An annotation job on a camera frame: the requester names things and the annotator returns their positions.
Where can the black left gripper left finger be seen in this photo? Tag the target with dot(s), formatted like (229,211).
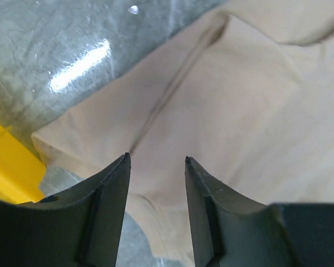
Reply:
(79,226)

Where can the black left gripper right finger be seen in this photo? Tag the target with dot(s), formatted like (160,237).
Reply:
(229,229)

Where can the beige t-shirt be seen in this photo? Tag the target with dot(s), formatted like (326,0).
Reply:
(247,90)

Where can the yellow plastic bin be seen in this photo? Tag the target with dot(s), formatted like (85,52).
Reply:
(21,172)

